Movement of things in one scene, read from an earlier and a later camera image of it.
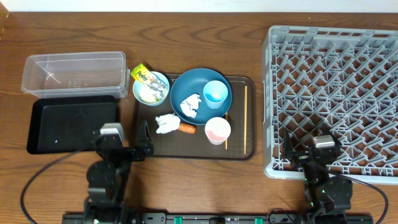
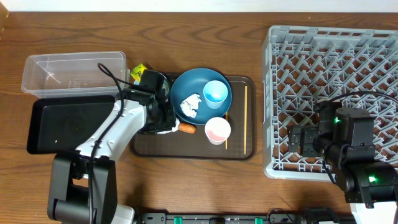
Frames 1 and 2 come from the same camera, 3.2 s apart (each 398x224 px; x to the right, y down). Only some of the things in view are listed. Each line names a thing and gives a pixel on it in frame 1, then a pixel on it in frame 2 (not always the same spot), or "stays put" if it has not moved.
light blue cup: [215, 93] stays put
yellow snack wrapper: [140, 73] stays put
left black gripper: [146, 144] → [171, 123]
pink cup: [217, 130] stays put
